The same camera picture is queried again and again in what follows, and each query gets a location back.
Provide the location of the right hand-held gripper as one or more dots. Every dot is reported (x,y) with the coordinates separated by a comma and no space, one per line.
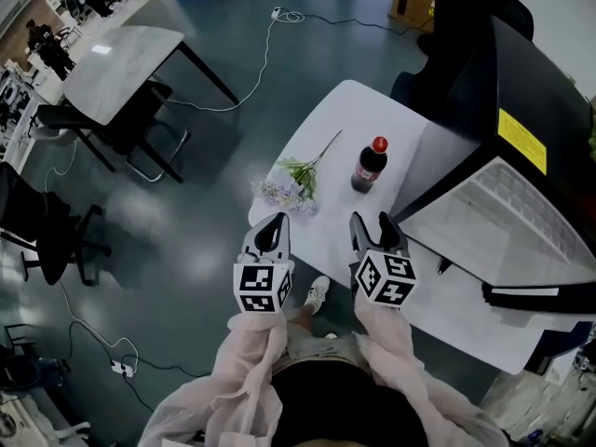
(384,277)

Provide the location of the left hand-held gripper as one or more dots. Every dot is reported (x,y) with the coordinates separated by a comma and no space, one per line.
(258,284)

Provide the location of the cola bottle red cap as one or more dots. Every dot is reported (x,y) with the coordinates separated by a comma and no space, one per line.
(370,166)

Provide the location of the black mini fridge door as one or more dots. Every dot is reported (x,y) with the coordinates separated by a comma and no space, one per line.
(512,133)

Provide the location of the person's right forearm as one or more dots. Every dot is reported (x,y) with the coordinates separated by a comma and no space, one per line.
(386,342)

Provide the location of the person's left forearm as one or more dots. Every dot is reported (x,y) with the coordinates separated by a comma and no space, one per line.
(253,352)

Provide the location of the purple artificial flower bunch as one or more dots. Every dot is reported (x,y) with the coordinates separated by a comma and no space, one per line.
(288,193)

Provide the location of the person's left white shoe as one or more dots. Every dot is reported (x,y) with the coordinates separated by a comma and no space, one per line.
(319,291)

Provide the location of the person's white shoe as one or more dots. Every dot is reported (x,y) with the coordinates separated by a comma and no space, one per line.
(319,291)
(330,335)

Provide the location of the person's left leg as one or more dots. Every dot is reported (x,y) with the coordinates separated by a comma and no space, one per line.
(305,317)

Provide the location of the person's right white shoe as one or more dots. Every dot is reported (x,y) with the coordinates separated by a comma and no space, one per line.
(330,335)

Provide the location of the person's beige shorts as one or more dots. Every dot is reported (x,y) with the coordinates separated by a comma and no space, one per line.
(321,349)

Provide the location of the white folding table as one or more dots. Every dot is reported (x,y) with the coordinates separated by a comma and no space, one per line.
(354,110)

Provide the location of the person's black top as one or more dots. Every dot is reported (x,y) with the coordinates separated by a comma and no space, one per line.
(349,408)

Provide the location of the black chair with chrome base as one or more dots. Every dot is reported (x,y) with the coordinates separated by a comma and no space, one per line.
(139,124)

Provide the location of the white power strip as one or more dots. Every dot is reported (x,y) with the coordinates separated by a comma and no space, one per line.
(122,369)

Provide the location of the black swivel chair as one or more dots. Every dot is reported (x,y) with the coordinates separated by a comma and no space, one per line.
(46,231)

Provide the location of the grey marble table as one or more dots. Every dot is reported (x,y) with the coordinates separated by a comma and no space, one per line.
(121,68)

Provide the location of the beige chair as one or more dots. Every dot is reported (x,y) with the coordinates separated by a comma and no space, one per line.
(51,134)

